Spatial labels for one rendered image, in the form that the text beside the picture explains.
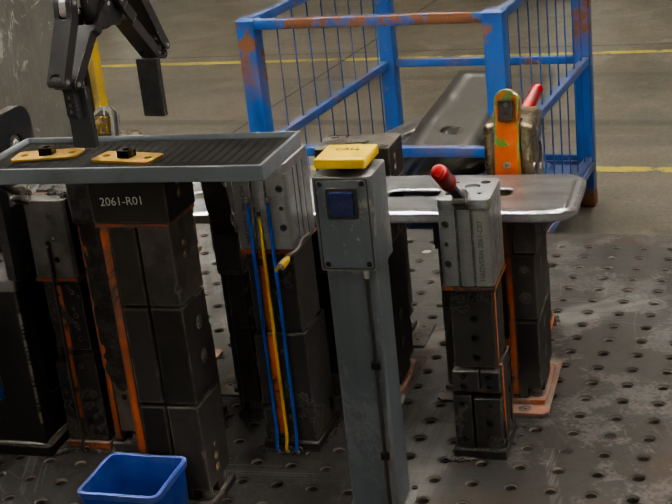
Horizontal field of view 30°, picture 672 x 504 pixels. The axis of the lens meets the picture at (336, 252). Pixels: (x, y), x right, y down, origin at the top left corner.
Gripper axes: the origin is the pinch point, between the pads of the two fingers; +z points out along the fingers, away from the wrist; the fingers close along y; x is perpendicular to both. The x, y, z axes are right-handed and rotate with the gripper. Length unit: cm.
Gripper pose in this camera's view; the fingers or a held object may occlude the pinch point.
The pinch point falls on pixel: (121, 121)
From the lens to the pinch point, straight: 148.6
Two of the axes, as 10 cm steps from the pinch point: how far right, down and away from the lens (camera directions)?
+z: 1.0, 9.3, 3.4
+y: 4.5, -3.5, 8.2
